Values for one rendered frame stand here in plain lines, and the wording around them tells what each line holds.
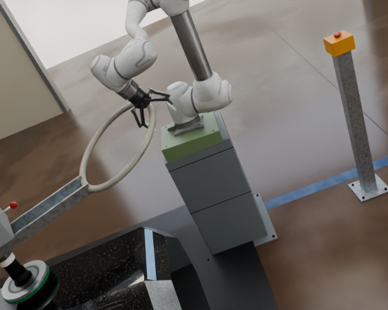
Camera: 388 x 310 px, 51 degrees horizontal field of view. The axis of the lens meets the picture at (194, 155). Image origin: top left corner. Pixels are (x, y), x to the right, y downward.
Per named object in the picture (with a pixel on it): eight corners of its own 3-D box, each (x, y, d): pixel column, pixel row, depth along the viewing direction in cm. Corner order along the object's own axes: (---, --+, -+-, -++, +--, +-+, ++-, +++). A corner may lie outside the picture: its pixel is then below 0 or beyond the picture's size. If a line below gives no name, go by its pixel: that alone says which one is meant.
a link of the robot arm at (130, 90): (113, 88, 178) (123, 96, 182) (117, 96, 171) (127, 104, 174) (127, 73, 177) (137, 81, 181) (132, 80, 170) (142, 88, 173)
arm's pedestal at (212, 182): (198, 216, 314) (155, 131, 274) (260, 194, 308) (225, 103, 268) (206, 264, 270) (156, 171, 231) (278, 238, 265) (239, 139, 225)
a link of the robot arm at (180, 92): (178, 114, 253) (165, 81, 243) (205, 108, 246) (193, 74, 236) (169, 126, 240) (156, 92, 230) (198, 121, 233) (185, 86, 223)
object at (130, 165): (104, 210, 165) (98, 207, 164) (71, 172, 205) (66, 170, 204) (175, 113, 170) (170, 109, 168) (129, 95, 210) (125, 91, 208)
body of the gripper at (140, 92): (137, 82, 180) (151, 95, 185) (124, 96, 181) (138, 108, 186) (140, 88, 174) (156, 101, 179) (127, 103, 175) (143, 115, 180)
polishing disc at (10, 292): (18, 264, 195) (17, 262, 194) (55, 259, 187) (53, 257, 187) (-6, 303, 178) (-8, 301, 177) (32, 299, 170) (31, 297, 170)
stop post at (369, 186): (392, 190, 262) (364, 32, 208) (361, 202, 263) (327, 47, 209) (375, 174, 279) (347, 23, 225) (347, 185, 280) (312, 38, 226)
